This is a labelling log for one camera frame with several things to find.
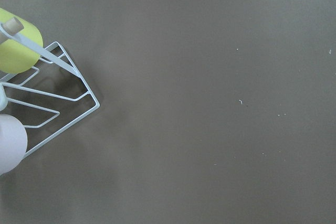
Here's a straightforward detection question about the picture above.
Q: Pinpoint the yellow cup on rack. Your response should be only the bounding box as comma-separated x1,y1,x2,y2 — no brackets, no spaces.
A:
1,16,43,73

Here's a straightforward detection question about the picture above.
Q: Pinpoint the pink cup on rack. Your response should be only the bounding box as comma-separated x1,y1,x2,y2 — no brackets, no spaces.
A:
1,114,28,175

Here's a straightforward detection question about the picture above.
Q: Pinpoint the white wire cup rack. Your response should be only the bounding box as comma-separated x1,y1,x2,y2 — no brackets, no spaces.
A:
0,17,101,159

